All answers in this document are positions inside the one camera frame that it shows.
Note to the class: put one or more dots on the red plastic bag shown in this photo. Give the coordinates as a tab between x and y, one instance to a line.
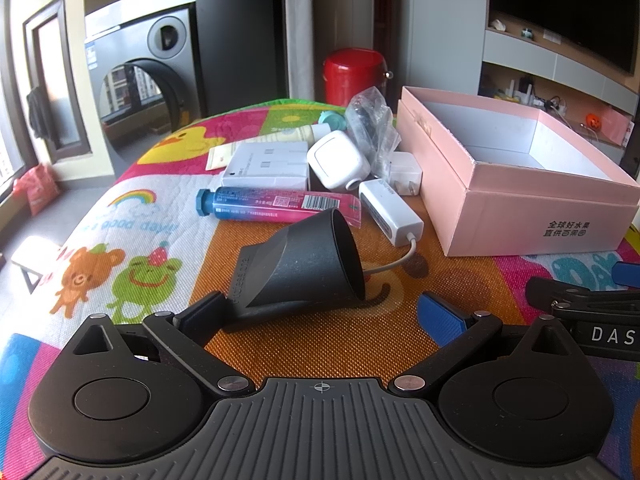
39	186

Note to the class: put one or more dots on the red cylindrical container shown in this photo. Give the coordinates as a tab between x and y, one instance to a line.
349	71

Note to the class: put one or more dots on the white wall plug charger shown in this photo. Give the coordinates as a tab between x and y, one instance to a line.
405	174

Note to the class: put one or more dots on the white rounded charger case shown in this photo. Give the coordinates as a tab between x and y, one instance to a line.
338	163

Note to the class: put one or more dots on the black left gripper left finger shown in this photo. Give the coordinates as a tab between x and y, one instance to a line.
182	338

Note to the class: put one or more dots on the white paper card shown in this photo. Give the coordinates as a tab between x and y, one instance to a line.
219	156

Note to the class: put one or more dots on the grey TV shelf unit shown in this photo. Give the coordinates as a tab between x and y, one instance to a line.
580	81

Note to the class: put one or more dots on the orange pumpkin toy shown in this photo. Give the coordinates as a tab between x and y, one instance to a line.
593	121

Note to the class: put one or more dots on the clear plastic bag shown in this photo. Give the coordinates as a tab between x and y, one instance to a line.
370	125

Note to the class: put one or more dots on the cream lotion tube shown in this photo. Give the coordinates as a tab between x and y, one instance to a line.
309	134

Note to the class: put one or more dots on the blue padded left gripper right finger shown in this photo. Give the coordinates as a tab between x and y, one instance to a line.
463	339

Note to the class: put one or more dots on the grey washing machine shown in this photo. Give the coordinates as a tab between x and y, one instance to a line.
144	75

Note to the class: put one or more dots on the black hair dryer nozzle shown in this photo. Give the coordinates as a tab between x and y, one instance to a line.
308	266

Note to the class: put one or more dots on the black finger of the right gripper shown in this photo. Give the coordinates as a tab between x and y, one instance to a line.
541	292

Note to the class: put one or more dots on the white USB adapter with cable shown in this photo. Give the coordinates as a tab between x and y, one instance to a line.
400	224

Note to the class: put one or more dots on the blue pink toothpaste tube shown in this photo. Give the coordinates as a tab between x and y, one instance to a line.
274	206

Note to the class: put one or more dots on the small metal stool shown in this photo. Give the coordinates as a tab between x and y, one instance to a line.
34	258

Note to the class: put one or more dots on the dark hanging cloth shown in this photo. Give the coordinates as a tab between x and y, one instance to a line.
39	115

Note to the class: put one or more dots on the pink cardboard box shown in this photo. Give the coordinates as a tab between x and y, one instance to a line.
502	179

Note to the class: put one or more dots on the colourful cartoon play mat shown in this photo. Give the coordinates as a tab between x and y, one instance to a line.
143	248

